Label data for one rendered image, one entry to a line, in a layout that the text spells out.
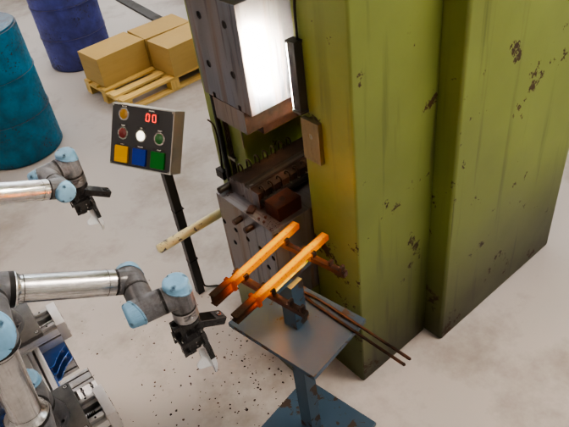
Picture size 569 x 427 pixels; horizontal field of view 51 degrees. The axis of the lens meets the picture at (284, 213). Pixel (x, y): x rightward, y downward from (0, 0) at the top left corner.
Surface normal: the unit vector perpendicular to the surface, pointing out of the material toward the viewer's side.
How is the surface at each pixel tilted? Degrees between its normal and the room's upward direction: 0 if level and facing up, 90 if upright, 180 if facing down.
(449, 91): 90
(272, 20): 90
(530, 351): 0
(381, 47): 90
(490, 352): 0
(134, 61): 90
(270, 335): 0
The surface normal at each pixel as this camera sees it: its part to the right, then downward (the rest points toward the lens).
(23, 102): 0.82, 0.29
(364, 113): 0.65, 0.43
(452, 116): -0.76, 0.47
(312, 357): -0.11, -0.77
